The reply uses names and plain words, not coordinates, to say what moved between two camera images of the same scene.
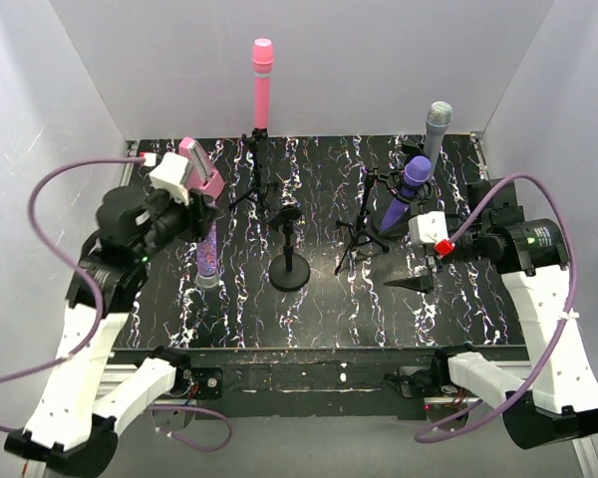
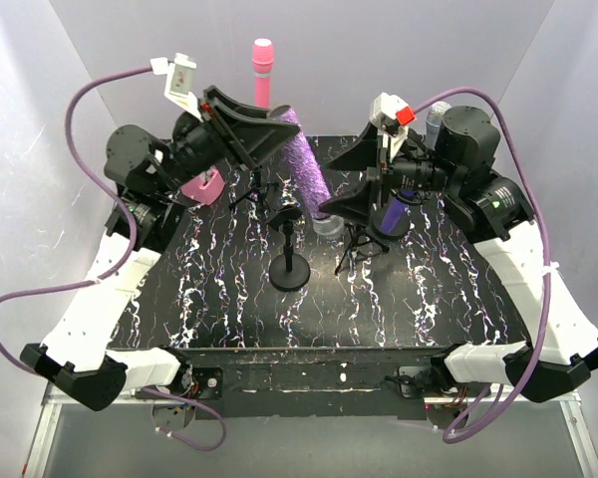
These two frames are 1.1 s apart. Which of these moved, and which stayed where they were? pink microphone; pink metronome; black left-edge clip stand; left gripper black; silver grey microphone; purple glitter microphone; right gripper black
Moved: left gripper black; purple glitter microphone; right gripper black
Stayed: silver grey microphone; pink microphone; black left-edge clip stand; pink metronome
